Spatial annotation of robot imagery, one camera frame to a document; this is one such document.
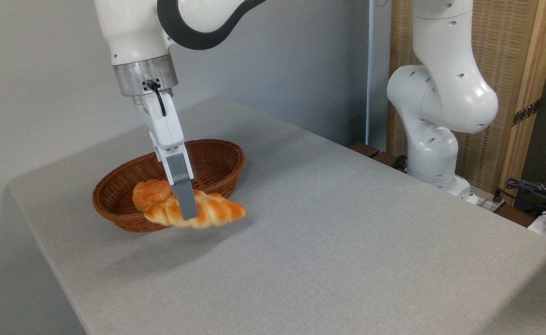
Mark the wooden woven screen panel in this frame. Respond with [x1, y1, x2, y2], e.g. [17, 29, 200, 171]
[387, 0, 546, 205]

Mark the black metal hinge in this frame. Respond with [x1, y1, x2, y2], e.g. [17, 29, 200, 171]
[513, 99, 542, 126]

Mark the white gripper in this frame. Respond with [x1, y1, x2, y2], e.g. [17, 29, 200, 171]
[136, 91, 200, 221]

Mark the white vertical pole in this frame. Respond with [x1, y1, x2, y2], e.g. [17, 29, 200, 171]
[366, 0, 391, 152]

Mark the round bread roll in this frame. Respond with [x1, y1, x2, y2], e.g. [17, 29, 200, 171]
[132, 179, 172, 212]

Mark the brown wicker basket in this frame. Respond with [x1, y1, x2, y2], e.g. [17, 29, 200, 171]
[92, 139, 245, 233]

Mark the long braided bread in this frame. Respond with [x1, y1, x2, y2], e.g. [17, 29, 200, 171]
[144, 189, 247, 229]

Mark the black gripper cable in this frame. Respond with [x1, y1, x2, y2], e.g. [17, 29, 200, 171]
[146, 80, 167, 117]

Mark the black cable bundle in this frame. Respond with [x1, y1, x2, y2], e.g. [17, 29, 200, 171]
[494, 176, 546, 220]

